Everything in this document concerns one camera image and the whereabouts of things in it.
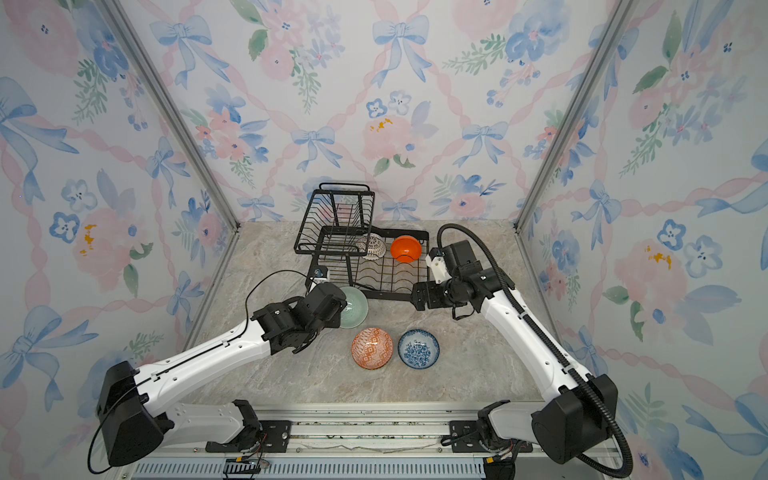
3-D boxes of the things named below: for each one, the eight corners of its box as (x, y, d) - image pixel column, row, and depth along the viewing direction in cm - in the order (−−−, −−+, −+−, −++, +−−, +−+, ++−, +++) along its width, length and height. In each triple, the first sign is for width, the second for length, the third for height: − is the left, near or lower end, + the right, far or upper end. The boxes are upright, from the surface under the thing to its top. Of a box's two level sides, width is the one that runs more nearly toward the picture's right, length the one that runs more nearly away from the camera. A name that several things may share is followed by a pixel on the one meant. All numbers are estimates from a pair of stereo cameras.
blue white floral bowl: (398, 369, 87) (399, 364, 83) (398, 335, 93) (398, 329, 90) (439, 369, 87) (441, 364, 83) (435, 335, 93) (437, 329, 90)
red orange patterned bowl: (348, 356, 88) (345, 349, 84) (368, 329, 94) (367, 321, 89) (379, 378, 85) (378, 371, 80) (398, 348, 90) (398, 340, 85)
